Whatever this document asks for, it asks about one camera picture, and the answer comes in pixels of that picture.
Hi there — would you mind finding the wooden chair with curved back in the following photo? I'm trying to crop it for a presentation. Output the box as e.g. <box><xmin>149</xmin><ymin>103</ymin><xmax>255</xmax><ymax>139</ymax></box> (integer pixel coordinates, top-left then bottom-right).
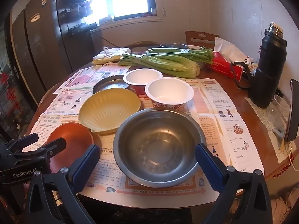
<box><xmin>124</xmin><ymin>41</ymin><xmax>161</xmax><ymax>52</ymax></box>

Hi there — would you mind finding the clear plastic bag of food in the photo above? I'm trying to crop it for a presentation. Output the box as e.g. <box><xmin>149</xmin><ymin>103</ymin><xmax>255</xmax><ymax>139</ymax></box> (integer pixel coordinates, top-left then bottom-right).
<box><xmin>92</xmin><ymin>47</ymin><xmax>132</xmax><ymax>66</ymax></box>

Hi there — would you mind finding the stainless steel basin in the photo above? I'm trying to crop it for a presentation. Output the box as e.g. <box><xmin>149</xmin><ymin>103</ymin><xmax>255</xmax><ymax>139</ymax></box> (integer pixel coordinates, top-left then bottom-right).
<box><xmin>160</xmin><ymin>43</ymin><xmax>188</xmax><ymax>49</ymax></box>

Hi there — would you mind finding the red white paper bowl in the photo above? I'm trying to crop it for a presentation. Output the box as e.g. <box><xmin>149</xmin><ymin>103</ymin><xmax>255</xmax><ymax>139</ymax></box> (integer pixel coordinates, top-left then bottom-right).
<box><xmin>145</xmin><ymin>77</ymin><xmax>195</xmax><ymax>117</ymax></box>
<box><xmin>123</xmin><ymin>68</ymin><xmax>163</xmax><ymax>98</ymax></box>

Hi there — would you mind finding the leafy celery bunch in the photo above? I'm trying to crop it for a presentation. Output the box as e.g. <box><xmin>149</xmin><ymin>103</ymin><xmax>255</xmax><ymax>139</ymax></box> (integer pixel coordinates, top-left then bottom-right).
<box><xmin>146</xmin><ymin>47</ymin><xmax>214</xmax><ymax>66</ymax></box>

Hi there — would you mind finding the dark glass door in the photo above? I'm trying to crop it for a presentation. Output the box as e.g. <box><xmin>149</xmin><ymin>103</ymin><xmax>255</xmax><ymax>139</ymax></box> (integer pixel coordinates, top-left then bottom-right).
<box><xmin>0</xmin><ymin>23</ymin><xmax>39</xmax><ymax>136</ymax></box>

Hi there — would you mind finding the handwritten paper sheet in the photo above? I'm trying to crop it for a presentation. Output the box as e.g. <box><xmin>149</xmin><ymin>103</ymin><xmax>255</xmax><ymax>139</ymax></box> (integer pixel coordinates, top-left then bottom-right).
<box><xmin>245</xmin><ymin>97</ymin><xmax>290</xmax><ymax>164</ymax></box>

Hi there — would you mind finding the red tissue box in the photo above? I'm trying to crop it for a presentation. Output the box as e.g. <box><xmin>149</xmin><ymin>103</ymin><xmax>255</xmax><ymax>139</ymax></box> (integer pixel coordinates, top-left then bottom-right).
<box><xmin>206</xmin><ymin>37</ymin><xmax>244</xmax><ymax>80</ymax></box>

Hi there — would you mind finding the clear plastic container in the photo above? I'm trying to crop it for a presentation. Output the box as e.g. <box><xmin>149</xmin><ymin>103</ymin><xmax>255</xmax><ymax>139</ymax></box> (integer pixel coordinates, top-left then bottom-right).
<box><xmin>269</xmin><ymin>93</ymin><xmax>290</xmax><ymax>122</ymax></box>

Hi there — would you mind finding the celery bunch with pale base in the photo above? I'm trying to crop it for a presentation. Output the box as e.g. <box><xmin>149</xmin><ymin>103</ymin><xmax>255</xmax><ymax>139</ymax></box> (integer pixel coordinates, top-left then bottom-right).
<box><xmin>117</xmin><ymin>53</ymin><xmax>201</xmax><ymax>78</ymax></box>

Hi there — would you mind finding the pink printed newspaper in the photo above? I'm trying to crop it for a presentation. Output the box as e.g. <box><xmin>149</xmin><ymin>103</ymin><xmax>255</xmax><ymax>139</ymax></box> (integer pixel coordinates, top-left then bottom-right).
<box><xmin>53</xmin><ymin>63</ymin><xmax>131</xmax><ymax>94</ymax></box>

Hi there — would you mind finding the red beaded string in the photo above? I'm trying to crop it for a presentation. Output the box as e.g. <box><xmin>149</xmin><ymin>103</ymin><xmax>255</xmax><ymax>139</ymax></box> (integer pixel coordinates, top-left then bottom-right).
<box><xmin>273</xmin><ymin>145</ymin><xmax>297</xmax><ymax>178</ymax></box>

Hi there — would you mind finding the orange round plate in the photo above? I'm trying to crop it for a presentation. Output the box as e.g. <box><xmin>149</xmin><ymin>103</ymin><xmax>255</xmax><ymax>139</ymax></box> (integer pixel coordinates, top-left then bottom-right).
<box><xmin>45</xmin><ymin>122</ymin><xmax>94</xmax><ymax>173</ymax></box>

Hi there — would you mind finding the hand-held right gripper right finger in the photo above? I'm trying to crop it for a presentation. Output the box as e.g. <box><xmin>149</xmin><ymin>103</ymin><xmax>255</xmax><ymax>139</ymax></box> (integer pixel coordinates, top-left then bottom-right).
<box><xmin>195</xmin><ymin>143</ymin><xmax>272</xmax><ymax>224</ymax></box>

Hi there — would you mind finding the dark refrigerator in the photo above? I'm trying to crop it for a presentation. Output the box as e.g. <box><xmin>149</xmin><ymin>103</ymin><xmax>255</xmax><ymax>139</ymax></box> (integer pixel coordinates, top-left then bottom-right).
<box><xmin>10</xmin><ymin>0</ymin><xmax>73</xmax><ymax>105</ymax></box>

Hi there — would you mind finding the newspaper with cartoon figures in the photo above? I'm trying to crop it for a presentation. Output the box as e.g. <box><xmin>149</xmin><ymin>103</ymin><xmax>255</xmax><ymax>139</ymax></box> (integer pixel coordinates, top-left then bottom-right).
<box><xmin>184</xmin><ymin>77</ymin><xmax>264</xmax><ymax>175</ymax></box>

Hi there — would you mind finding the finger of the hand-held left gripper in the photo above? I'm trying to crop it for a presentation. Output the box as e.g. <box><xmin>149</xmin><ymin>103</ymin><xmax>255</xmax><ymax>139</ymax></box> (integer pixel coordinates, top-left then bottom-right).
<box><xmin>0</xmin><ymin>133</ymin><xmax>39</xmax><ymax>151</ymax></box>
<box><xmin>8</xmin><ymin>138</ymin><xmax>67</xmax><ymax>162</ymax></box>

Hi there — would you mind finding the black phone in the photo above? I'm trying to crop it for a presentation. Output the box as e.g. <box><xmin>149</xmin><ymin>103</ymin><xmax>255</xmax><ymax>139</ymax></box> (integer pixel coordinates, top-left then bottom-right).
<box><xmin>284</xmin><ymin>79</ymin><xmax>299</xmax><ymax>143</ymax></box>

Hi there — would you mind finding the small stainless steel plate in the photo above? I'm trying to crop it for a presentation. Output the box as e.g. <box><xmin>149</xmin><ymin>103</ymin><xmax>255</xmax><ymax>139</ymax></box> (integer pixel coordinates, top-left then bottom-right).
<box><xmin>92</xmin><ymin>75</ymin><xmax>129</xmax><ymax>95</ymax></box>

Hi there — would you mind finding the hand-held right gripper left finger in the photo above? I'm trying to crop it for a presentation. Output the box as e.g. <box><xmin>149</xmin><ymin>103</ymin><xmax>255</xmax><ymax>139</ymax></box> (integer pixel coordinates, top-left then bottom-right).
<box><xmin>24</xmin><ymin>144</ymin><xmax>101</xmax><ymax>224</ymax></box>

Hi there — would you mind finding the large stainless steel bowl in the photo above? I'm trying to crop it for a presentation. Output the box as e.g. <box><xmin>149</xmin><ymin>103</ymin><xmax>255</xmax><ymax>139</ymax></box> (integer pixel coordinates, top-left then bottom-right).
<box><xmin>113</xmin><ymin>108</ymin><xmax>207</xmax><ymax>188</ymax></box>

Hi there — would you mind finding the wooden chair with cutout back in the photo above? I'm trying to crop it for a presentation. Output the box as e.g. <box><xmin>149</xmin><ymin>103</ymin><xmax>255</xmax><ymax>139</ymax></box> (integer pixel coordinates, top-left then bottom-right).
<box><xmin>186</xmin><ymin>31</ymin><xmax>220</xmax><ymax>47</ymax></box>

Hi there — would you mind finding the black cable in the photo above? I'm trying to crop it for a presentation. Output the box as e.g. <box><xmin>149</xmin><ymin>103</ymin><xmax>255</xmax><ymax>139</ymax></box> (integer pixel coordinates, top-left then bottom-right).
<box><xmin>92</xmin><ymin>31</ymin><xmax>124</xmax><ymax>48</ymax></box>

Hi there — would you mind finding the yellow shell-shaped plate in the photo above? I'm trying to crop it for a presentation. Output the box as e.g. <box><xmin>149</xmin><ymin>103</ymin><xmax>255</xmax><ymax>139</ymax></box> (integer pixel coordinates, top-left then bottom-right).
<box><xmin>78</xmin><ymin>89</ymin><xmax>142</xmax><ymax>136</ymax></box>

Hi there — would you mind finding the black thermos flask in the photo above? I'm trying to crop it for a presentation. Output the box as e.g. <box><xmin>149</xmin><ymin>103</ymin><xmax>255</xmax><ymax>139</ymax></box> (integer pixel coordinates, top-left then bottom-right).
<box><xmin>230</xmin><ymin>22</ymin><xmax>287</xmax><ymax>109</ymax></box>

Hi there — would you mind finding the arrow-bordered newspaper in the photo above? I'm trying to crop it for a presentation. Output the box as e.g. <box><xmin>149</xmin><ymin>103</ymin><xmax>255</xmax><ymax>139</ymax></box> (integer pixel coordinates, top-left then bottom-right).
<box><xmin>22</xmin><ymin>87</ymin><xmax>225</xmax><ymax>202</ymax></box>

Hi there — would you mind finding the rack of bottles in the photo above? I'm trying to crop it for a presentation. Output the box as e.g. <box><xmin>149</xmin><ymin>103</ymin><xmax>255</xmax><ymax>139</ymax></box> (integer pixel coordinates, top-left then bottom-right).
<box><xmin>58</xmin><ymin>0</ymin><xmax>94</xmax><ymax>35</ymax></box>

